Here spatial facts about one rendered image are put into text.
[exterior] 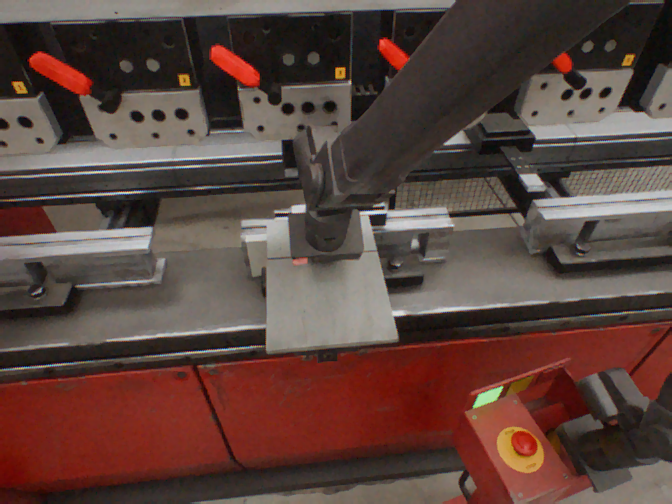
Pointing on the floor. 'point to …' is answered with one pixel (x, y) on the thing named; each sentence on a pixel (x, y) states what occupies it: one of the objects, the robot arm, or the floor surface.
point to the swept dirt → (344, 487)
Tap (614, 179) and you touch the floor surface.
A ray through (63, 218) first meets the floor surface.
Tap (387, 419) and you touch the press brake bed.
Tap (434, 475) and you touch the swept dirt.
